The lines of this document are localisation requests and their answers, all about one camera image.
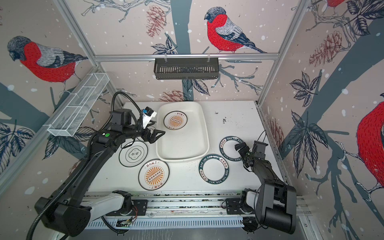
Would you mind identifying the green rim plate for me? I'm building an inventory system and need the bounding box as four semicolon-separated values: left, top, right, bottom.
198;154;230;185
219;136;244;162

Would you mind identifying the orange sunburst plate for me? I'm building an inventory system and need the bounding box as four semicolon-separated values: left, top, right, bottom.
138;159;170;191
163;111;188;130

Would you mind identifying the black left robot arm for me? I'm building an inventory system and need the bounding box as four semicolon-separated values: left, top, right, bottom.
26;107;165;240

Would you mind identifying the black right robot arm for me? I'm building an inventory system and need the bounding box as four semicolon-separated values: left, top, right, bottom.
235;141;297;234

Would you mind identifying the white plastic bin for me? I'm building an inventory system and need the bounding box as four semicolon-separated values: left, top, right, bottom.
156;102;210;162

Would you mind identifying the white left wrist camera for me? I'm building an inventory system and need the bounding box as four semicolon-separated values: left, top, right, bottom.
142;107;157;129

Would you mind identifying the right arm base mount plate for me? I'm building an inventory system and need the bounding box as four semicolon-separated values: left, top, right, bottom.
225;198;255;215

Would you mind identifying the black wire wall basket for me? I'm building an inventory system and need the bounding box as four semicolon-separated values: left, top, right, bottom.
154;58;220;80

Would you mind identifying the aluminium rail base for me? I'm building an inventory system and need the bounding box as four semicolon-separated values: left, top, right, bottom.
80;191;313;218

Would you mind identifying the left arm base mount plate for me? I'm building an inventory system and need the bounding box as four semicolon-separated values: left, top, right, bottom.
107;200;148;217

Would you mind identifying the white mesh wall shelf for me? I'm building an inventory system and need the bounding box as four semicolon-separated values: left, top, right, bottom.
48;73;110;137

